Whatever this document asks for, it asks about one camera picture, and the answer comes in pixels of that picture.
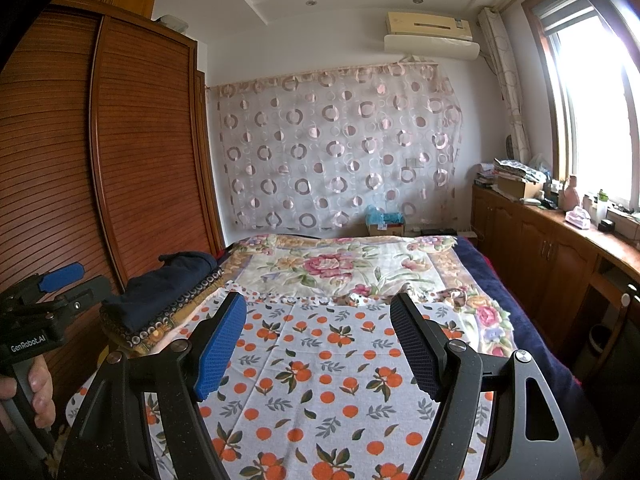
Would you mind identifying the circle-patterned sheer curtain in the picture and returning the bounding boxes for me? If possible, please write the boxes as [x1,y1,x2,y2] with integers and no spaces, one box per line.
[209,62,468,236]

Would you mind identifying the pink tissue pack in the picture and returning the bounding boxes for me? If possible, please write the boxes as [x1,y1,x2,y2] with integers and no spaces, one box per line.
[565,206,592,230]

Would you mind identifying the dark circle-patterned cloth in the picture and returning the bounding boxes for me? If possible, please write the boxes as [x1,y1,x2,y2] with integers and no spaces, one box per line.
[99,266,226,350]

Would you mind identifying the person's left hand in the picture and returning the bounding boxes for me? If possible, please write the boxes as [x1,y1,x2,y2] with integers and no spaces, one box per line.
[0,357,57,433]

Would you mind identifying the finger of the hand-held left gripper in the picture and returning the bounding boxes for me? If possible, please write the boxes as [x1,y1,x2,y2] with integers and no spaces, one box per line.
[2,261,85,311]
[52,275,111,318]

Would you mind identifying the wall air conditioner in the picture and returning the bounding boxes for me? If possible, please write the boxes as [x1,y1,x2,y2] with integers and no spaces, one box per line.
[384,10,481,60]

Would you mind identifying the navy printed t-shirt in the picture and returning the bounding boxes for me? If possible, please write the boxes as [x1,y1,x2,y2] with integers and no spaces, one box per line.
[102,251,218,333]

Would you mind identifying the navy blanket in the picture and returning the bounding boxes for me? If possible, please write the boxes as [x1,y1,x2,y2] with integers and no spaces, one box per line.
[457,237,586,396]

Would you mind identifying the orange fruit print sheet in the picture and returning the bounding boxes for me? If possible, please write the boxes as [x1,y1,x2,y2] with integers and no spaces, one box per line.
[67,292,501,480]

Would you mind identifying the wooden slatted wardrobe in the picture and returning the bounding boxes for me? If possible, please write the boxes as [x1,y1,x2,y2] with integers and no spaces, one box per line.
[0,5,226,411]

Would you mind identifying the stack of papers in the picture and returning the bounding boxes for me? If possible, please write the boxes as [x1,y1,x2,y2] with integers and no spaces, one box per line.
[475,157,551,186]

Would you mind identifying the dark waste bin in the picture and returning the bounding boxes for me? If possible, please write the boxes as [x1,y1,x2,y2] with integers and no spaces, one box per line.
[589,324,613,367]

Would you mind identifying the window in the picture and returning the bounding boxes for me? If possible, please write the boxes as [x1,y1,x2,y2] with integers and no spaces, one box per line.
[522,0,640,211]

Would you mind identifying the floral blanket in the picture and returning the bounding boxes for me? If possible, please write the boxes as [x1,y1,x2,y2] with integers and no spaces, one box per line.
[220,234,518,356]

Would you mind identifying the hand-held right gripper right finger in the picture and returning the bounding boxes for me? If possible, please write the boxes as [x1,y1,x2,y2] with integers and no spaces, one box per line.
[389,292,583,480]

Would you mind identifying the pink figurine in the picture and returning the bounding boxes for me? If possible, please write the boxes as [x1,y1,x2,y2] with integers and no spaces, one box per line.
[559,175,582,212]

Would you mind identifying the wooden window cabinet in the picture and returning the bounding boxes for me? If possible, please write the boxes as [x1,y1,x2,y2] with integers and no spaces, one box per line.
[471,183,640,376]

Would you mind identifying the cardboard box with blue bag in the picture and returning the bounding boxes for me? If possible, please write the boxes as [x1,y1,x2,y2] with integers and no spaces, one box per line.
[365,205,407,237]

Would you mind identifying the brown cardboard box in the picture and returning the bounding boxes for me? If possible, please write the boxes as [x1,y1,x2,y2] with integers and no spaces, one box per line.
[496,176,543,200]

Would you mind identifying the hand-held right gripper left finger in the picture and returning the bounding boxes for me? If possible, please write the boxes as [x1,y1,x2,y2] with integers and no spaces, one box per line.
[57,291,248,480]

